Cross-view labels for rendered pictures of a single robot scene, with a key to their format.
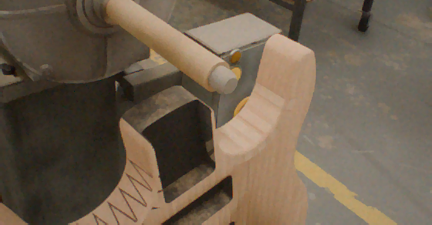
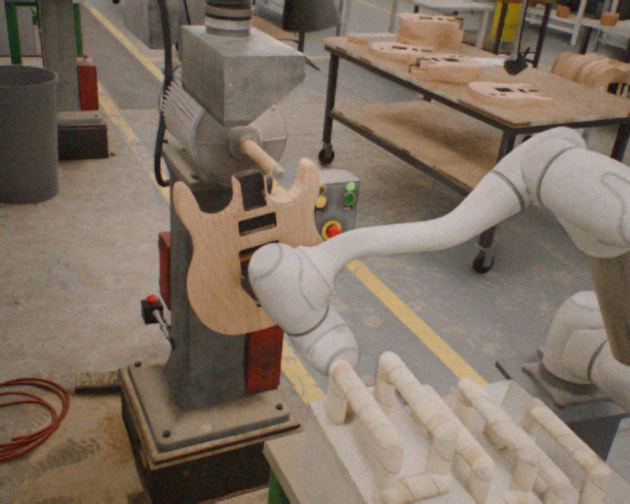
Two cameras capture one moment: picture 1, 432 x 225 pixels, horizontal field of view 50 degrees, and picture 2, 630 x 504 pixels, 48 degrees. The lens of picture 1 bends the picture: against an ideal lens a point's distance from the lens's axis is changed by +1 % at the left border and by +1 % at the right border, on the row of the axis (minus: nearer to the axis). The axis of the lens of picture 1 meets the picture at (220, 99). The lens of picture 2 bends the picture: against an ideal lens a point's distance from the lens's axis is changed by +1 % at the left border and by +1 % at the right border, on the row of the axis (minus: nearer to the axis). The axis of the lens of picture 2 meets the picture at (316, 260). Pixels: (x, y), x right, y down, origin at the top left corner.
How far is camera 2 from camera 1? 1.23 m
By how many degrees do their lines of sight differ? 16
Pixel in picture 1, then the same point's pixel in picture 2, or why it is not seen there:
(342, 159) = not seen: hidden behind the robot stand
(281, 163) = (304, 219)
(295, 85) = (307, 178)
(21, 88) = (199, 186)
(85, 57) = (231, 170)
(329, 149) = (491, 355)
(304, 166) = (455, 365)
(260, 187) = (292, 227)
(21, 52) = (202, 162)
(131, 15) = (251, 148)
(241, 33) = (331, 178)
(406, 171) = not seen: hidden behind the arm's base
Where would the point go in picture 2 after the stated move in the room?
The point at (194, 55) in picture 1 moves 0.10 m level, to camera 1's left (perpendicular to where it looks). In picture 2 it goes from (269, 163) to (229, 155)
